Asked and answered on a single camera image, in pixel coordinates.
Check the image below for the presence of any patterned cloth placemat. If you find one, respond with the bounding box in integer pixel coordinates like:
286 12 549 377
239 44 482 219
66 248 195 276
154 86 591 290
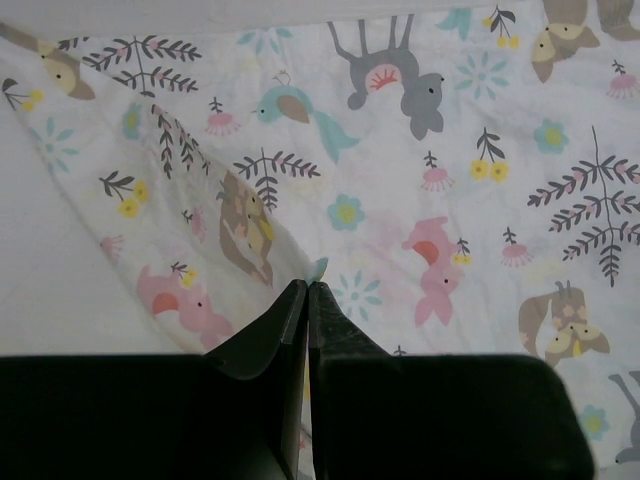
1 1 639 479

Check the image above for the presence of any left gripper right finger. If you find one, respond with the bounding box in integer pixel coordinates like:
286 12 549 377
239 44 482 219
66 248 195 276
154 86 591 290
308 283 594 479

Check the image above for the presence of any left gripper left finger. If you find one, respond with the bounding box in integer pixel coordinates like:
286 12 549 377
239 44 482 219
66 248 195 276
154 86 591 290
1 280 306 479

